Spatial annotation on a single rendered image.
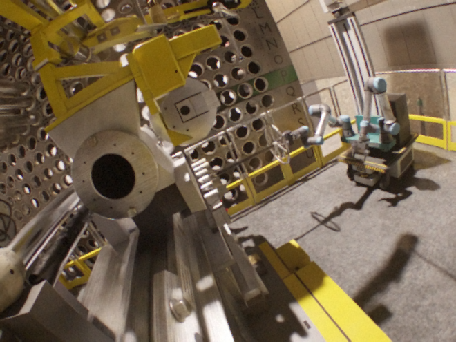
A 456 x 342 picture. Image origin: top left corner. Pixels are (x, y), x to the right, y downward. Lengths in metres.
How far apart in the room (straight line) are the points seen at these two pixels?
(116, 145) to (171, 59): 0.45
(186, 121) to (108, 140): 0.40
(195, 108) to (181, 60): 0.22
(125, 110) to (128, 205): 0.33
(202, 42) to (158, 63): 0.21
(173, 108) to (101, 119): 0.33
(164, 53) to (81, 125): 0.45
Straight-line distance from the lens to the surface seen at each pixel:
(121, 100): 0.82
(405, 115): 2.72
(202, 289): 0.67
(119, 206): 0.80
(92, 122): 0.85
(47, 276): 0.61
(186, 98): 0.99
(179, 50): 1.02
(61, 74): 0.93
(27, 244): 0.69
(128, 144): 0.73
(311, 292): 1.03
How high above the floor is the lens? 1.45
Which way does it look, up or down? 20 degrees down
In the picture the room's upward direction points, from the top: 24 degrees counter-clockwise
